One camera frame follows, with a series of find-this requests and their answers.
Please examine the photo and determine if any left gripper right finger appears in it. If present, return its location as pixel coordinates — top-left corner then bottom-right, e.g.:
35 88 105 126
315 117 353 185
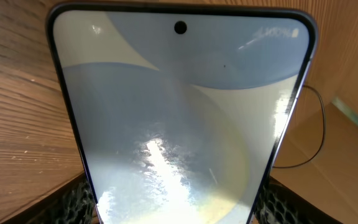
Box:
254 177 341 224

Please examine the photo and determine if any Galaxy S24 smartphone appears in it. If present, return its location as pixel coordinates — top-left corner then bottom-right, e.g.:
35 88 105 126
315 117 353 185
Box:
45 1 318 223

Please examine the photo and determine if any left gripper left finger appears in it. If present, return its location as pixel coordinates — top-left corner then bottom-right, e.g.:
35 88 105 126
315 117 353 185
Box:
3 174 95 224

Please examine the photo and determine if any black USB charging cable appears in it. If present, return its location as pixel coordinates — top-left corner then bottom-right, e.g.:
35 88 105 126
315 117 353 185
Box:
272 84 327 169

